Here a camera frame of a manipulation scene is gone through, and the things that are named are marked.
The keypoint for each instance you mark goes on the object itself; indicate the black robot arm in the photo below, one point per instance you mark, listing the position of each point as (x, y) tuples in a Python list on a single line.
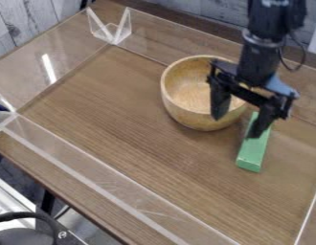
[(251, 79)]

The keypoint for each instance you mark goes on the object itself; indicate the clear acrylic tray wall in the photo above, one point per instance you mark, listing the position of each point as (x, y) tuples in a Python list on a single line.
[(88, 132)]

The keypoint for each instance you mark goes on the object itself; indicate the grey metal bracket with screw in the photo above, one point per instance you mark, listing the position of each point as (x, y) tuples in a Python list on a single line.
[(62, 236)]

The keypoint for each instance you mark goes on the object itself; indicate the green rectangular block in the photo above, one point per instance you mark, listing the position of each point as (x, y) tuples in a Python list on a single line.
[(251, 152)]

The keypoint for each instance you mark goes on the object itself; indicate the black table leg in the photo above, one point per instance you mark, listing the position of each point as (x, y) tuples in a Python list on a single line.
[(48, 202)]

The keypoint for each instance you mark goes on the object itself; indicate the brown wooden bowl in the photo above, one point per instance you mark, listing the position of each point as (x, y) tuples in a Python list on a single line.
[(186, 94)]

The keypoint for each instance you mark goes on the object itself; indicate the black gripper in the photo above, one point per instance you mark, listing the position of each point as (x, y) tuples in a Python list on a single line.
[(273, 96)]

